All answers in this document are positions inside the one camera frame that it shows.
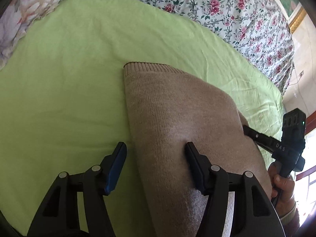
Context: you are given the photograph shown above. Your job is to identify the pastel floral pillow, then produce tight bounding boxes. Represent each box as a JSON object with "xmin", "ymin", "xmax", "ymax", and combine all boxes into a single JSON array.
[{"xmin": 0, "ymin": 0, "xmax": 79, "ymax": 70}]

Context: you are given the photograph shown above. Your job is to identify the person's right forearm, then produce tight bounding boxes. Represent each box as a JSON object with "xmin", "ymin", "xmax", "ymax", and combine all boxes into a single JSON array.
[{"xmin": 279, "ymin": 200, "xmax": 301, "ymax": 237}]

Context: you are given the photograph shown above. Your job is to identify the person's right hand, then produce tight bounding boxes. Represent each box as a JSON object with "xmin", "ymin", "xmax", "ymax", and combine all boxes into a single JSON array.
[{"xmin": 268, "ymin": 163, "xmax": 297, "ymax": 210}]

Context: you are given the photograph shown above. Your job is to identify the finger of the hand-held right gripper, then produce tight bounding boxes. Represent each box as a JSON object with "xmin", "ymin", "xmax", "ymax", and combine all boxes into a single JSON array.
[
  {"xmin": 254, "ymin": 140, "xmax": 273, "ymax": 155},
  {"xmin": 243, "ymin": 125, "xmax": 275, "ymax": 146}
]

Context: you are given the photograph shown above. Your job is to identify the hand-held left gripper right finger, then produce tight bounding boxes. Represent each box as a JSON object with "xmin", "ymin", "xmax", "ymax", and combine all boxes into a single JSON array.
[{"xmin": 185, "ymin": 142, "xmax": 284, "ymax": 237}]

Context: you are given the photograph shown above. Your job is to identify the beige knitted sweater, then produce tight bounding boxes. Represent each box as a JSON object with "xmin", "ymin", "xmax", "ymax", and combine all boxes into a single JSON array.
[{"xmin": 123, "ymin": 62, "xmax": 273, "ymax": 237}]

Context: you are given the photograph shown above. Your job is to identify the gold picture frame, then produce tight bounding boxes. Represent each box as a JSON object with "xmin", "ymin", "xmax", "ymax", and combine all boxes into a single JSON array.
[{"xmin": 258, "ymin": 0, "xmax": 305, "ymax": 34}]

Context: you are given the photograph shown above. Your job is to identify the pink floral bedsheet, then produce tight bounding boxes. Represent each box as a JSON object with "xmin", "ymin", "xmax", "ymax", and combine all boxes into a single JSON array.
[{"xmin": 76, "ymin": 0, "xmax": 295, "ymax": 95}]

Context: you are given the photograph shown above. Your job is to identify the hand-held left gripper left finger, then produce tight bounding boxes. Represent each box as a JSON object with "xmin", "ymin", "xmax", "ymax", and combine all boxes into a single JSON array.
[{"xmin": 26, "ymin": 142, "xmax": 127, "ymax": 237}]

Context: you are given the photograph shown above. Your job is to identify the red wooden window frame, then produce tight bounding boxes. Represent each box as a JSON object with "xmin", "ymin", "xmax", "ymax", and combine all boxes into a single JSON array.
[{"xmin": 295, "ymin": 126, "xmax": 316, "ymax": 190}]

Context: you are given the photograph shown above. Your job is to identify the light green bed sheet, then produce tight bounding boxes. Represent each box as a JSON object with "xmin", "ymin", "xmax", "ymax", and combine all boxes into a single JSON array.
[{"xmin": 0, "ymin": 0, "xmax": 283, "ymax": 237}]

